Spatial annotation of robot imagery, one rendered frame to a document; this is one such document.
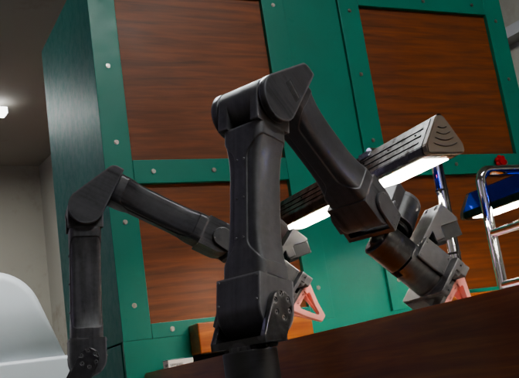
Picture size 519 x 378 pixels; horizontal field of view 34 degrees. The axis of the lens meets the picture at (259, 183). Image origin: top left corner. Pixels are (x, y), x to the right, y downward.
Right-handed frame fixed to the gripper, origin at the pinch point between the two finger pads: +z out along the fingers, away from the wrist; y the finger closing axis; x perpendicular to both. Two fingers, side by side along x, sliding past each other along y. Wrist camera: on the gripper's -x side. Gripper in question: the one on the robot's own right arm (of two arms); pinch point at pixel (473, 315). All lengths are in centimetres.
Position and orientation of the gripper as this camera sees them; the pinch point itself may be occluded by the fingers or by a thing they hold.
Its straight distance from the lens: 133.7
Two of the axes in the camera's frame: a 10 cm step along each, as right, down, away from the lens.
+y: -4.1, 2.7, 8.7
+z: 7.7, 6.2, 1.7
